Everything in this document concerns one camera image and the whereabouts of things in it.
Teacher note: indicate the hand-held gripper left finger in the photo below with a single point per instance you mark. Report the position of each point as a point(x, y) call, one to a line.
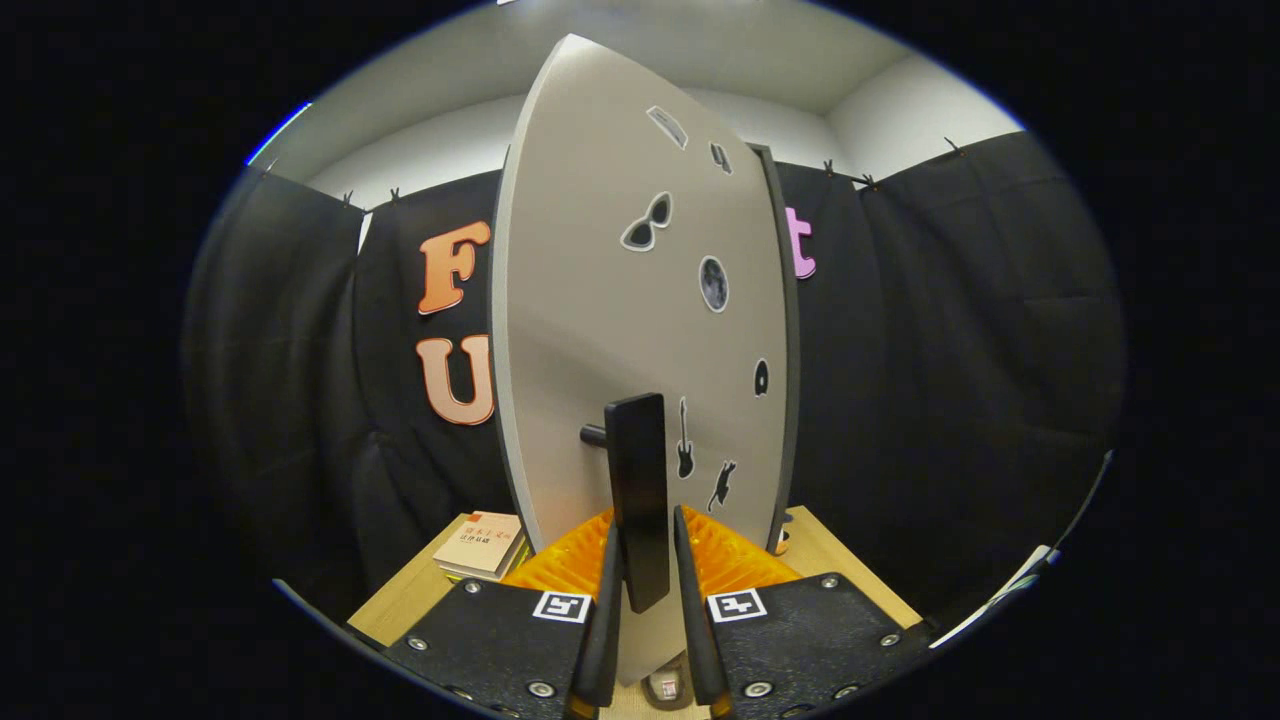
point(605, 620)

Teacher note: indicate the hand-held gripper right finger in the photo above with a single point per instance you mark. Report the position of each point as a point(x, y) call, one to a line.
point(692, 620)

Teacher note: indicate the brown fuzzy shoe with bow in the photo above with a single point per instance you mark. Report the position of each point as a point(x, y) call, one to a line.
point(668, 690)

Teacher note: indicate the dark grey shoe cabinet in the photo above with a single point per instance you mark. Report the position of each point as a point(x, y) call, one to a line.
point(793, 350)

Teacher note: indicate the beige shoe cabinet door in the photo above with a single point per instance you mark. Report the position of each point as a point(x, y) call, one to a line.
point(580, 300)

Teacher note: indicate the white panel edge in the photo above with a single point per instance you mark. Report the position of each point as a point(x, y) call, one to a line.
point(1000, 598)

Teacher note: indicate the black backdrop cloth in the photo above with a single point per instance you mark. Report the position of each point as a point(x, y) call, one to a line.
point(950, 350)

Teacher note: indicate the long ceiling light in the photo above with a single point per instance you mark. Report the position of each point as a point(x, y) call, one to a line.
point(280, 132)

